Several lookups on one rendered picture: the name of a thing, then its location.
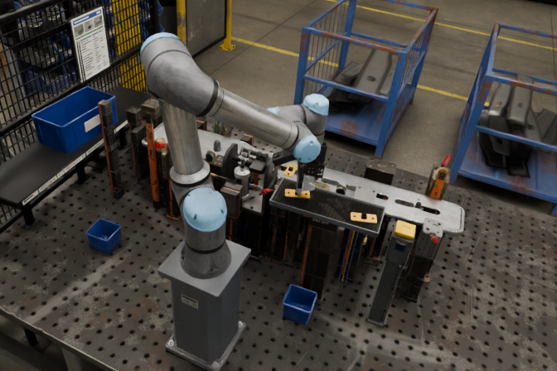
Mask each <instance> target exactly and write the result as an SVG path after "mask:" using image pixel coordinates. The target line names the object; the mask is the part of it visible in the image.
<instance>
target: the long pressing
mask: <svg viewBox="0 0 557 371"><path fill-rule="evenodd" d="M153 130H154V139H156V138H157V137H163V138H165V144H166V143H168V141H167V135H166V132H165V127H164V124H163V123H160V124H159V125H158V126H157V127H156V128H155V129H153ZM197 131H198V135H199V140H200V144H201V154H202V158H203V160H204V159H205V158H206V153H207V151H208V150H212V151H213V152H215V151H214V150H213V149H214V141H215V140H219V141H220V149H221V150H220V151H219V152H215V154H216V156H217V155H222V156H224V155H225V152H226V150H227V149H228V148H229V146H230V145H231V144H232V143H237V144H238V154H239V151H240V149H241V148H242V147H244V148H246V149H252V150H253V151H256V152H257V151H260V152H262V153H268V154H269V157H271V158H272V156H273V153H272V152H266V151H264V150H260V149H257V148H255V147H252V146H250V145H249V144H248V143H247V142H243V141H241V140H237V139H234V138H231V137H226V136H222V135H219V134H216V133H213V132H207V131H204V130H201V129H197ZM142 144H143V146H145V147H148V144H147V136H146V137H145V138H144V139H143V140H142ZM289 164H294V165H296V166H297V165H298V160H293V161H290V162H287V163H284V164H282V165H280V166H283V167H286V168H287V167H288V165H289ZM280 177H284V178H287V179H289V180H293V181H297V175H295V174H293V176H292V177H290V176H285V175H284V171H281V170H278V179H280ZM323 178H324V179H328V180H330V181H335V182H338V183H339V184H338V185H340V184H342V185H344V186H353V187H357V186H362V187H365V188H368V189H371V190H376V191H377V194H380V195H385V196H387V197H388V200H382V199H379V198H375V203H374V204H376V205H381V206H384V207H386V209H385V214H384V215H386V216H389V217H392V218H395V219H400V220H403V221H406V222H409V223H411V224H417V225H420V226H423V223H424V219H425V218H430V219H436V220H438V221H442V222H443V233H446V234H451V235H455V236H458V235H461V234H462V233H463V230H464V217H465V211H464V209H463V208H462V207H461V206H460V205H457V204H454V203H451V202H447V201H445V200H439V199H436V198H433V197H430V196H426V195H421V194H418V193H415V192H412V191H408V190H403V189H400V188H397V187H394V186H391V185H386V184H382V183H380V182H376V181H371V180H367V179H365V178H361V177H358V176H353V175H350V174H346V173H343V172H340V171H335V170H332V169H329V168H326V167H324V172H323V177H322V178H318V180H317V181H320V182H321V180H322V179H323ZM326 184H327V183H326ZM328 185H329V186H330V191H332V192H336V188H337V186H335V185H330V184H328ZM354 193H355V191H353V190H348V189H346V196H350V197H353V195H354ZM395 200H402V201H405V202H409V203H411V204H413V205H416V203H417V202H418V201H419V202H421V206H420V209H418V208H415V207H414V206H413V207H412V208H411V207H408V206H405V205H400V204H396V203H395ZM422 206H423V207H426V208H430V209H432V210H437V211H439V215H436V214H431V213H429V212H425V211H422V210H421V209H422V208H421V207H422Z"/></svg>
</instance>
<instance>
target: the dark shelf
mask: <svg viewBox="0 0 557 371"><path fill-rule="evenodd" d="M108 94H112V95H114V96H115V105H116V111H117V117H118V122H117V123H116V124H115V125H114V126H115V130H114V134H115V133H116V132H117V131H119V130H120V129H121V128H123V127H124V126H125V125H127V124H128V120H127V114H126V111H127V110H128V109H129V108H131V107H132V106H134V107H136V108H141V104H143V103H144V102H145V101H147V100H148V99H155V98H154V97H153V96H152V95H151V94H147V93H144V92H141V91H137V90H134V89H129V88H125V87H122V86H118V87H117V88H115V89H113V90H112V91H110V92H109V93H108ZM156 100H157V99H156ZM103 143H104V139H103V133H101V134H99V135H98V136H96V137H94V138H92V139H91V140H89V141H88V142H87V143H85V144H84V145H82V146H80V147H78V148H77V149H75V150H74V151H73V152H71V153H69V154H66V153H64V152H60V151H58V150H56V149H54V148H51V147H48V146H46V145H43V144H41V143H39V140H37V141H36V142H34V143H33V144H32V145H31V146H29V147H27V148H26V149H24V150H23V151H21V152H19V153H18V154H17V155H16V156H14V157H12V158H11V159H9V160H8V161H6V162H4V163H3V164H2V165H1V166H0V203H2V204H5V205H8V206H11V207H13V208H16V209H20V208H21V207H23V206H24V205H25V204H27V203H28V202H29V201H30V200H32V199H33V198H34V197H36V196H37V195H38V194H40V193H41V192H42V191H43V190H44V189H45V188H47V187H48V186H49V185H51V184H52V183H53V182H54V181H56V180H57V179H58V178H60V177H61V176H62V175H64V174H65V173H66V172H67V171H68V170H69V169H71V168H72V167H73V166H75V165H76V164H77V163H78V162H80V161H81V160H83V159H84V158H85V157H87V156H88V155H89V154H90V153H91V152H92V151H93V150H95V149H96V148H97V147H99V146H100V145H101V144H103Z"/></svg>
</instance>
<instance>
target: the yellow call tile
mask: <svg viewBox="0 0 557 371"><path fill-rule="evenodd" d="M415 227H416V225H413V224H408V223H405V222H403V221H399V220H398V221H397V224H396V227H395V234H397V235H399V236H402V237H406V238H408V239H413V238H414V232H415Z"/></svg>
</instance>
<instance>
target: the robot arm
mask: <svg viewBox="0 0 557 371"><path fill-rule="evenodd" d="M140 60H141V63H142V65H143V67H144V70H145V74H146V77H147V81H148V87H149V90H150V94H151V95H152V96H153V97H154V98H155V99H158V102H159V106H160V110H161V114H162V120H163V124H164V127H165V132H166V135H167V141H168V146H169V149H170V153H171V157H172V163H173V167H172V168H171V170H170V177H171V186H172V190H173V192H174V194H175V196H176V199H177V203H178V206H179V209H180V211H181V214H182V219H183V222H184V226H185V243H184V244H183V247H182V250H181V253H180V264H181V266H182V269H183V271H184V272H185V273H187V274H188V275H190V276H192V277H195V278H200V279H209V278H213V277H218V276H219V275H221V274H222V273H224V272H225V271H226V270H227V269H228V267H229V265H230V261H231V252H230V248H229V246H228V244H227V242H226V240H225V227H226V216H227V208H226V203H225V199H224V197H223V196H222V195H221V193H219V192H218V191H216V190H215V188H214V186H213V183H212V179H211V171H210V167H209V164H208V163H207V162H206V161H204V160H203V158H202V154H201V144H200V140H199V135H198V131H197V125H196V117H195V115H196V116H197V117H199V118H204V117H205V116H208V117H210V118H213V119H215V120H218V121H220V122H222V123H225V124H227V125H229V126H231V127H233V128H237V129H239V130H240V131H243V132H245V133H248V134H250V135H252V136H254V137H257V138H259V139H262V140H264V141H266V142H269V143H271V144H273V145H275V146H277V147H281V148H282V149H284V150H282V151H280V152H276V153H274V154H273V158H272V162H273V164H274V165H275V166H279V165H282V164H284V163H287V162H290V161H293V160H296V159H298V175H297V184H296V187H297V189H296V192H297V194H298V195H299V196H300V195H301V192H303V191H308V190H314V189H315V185H313V184H311V183H310V182H312V181H314V179H315V178H314V176H315V177H316V178H322V177H323V172H324V166H325V157H326V152H327V141H323V138H324V133H325V128H326V123H327V115H328V109H329V102H328V99H327V98H326V97H324V96H322V95H320V94H310V95H308V96H306V97H305V99H304V101H303V104H297V105H290V106H283V107H277V108H268V109H264V108H261V107H260V106H258V105H256V104H253V103H251V102H250V101H248V100H246V99H243V98H241V97H240V96H238V95H236V94H233V93H231V92H230V91H227V90H225V89H222V88H221V87H220V85H219V83H218V81H217V80H215V79H212V78H211V77H209V76H208V75H206V74H205V73H204V72H202V71H201V70H200V68H199V67H198V66H197V65H196V63H195V61H194V60H193V59H192V57H191V54H190V53H189V51H188V49H187V46H186V44H185V43H184V42H183V41H182V40H181V39H180V38H179V37H178V36H175V35H173V34H171V33H166V32H162V33H158V34H155V35H152V36H150V37H149V38H148V39H147V40H146V41H145V42H144V43H143V45H142V48H141V51H140ZM321 173H322V174H321ZM318 174H321V175H318Z"/></svg>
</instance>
